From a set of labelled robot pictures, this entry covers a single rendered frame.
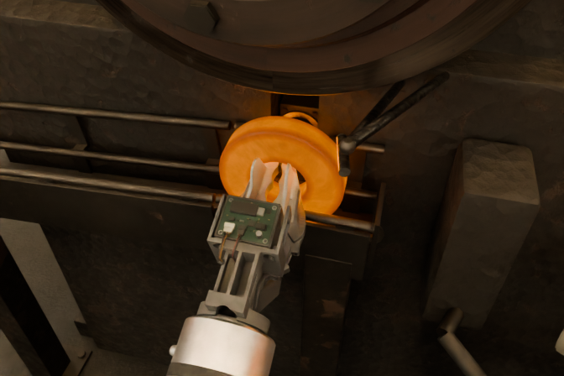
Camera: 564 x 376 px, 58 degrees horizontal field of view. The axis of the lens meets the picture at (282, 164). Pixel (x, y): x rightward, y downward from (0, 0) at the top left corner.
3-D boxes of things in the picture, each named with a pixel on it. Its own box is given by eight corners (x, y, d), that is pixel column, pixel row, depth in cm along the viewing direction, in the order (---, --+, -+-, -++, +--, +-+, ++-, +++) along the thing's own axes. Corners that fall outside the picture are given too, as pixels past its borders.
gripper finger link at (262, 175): (281, 129, 57) (259, 201, 52) (284, 158, 62) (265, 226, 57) (254, 125, 57) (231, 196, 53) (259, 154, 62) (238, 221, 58)
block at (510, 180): (421, 258, 74) (460, 127, 59) (478, 269, 73) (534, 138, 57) (418, 322, 67) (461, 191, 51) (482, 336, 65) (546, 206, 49)
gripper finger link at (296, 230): (312, 192, 57) (295, 265, 53) (313, 199, 59) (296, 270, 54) (272, 185, 58) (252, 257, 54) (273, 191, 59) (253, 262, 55)
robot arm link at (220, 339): (269, 395, 50) (177, 372, 52) (281, 345, 52) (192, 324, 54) (259, 380, 42) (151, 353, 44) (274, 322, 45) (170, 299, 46)
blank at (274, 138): (216, 109, 60) (206, 126, 58) (348, 119, 56) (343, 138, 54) (235, 201, 70) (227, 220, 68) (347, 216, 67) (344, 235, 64)
